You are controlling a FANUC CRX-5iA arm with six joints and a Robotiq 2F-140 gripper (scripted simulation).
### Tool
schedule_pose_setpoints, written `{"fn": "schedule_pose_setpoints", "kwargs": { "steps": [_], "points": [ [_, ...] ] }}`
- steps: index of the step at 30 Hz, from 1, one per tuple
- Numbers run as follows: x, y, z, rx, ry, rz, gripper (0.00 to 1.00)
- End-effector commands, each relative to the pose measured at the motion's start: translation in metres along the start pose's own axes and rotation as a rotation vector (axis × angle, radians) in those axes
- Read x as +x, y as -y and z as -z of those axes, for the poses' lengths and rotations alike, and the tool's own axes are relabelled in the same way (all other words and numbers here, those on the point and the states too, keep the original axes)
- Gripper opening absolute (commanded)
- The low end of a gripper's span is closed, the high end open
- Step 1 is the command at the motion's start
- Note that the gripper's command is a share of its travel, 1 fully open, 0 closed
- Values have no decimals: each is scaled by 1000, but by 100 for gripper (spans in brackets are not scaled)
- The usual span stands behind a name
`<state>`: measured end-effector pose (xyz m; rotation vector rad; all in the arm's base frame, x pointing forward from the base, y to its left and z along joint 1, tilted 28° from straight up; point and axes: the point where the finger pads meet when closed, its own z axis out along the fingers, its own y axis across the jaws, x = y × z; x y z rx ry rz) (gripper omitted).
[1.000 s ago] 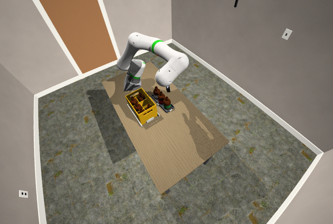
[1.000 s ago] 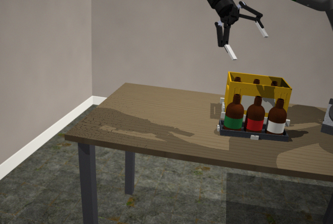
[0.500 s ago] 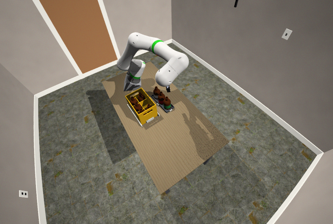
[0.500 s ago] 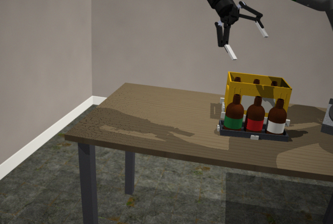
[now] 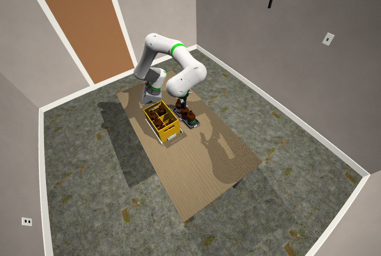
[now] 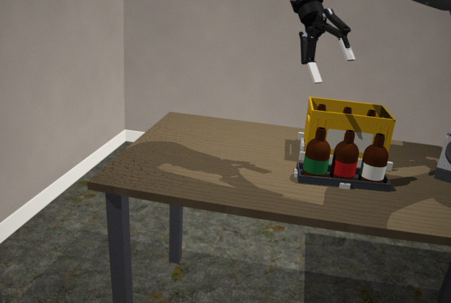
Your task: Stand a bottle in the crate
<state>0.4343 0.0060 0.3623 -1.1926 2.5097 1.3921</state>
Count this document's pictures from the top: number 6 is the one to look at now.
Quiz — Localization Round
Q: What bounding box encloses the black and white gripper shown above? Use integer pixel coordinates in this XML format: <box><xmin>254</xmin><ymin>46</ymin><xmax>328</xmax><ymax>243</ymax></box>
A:
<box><xmin>298</xmin><ymin>1</ymin><xmax>355</xmax><ymax>84</ymax></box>

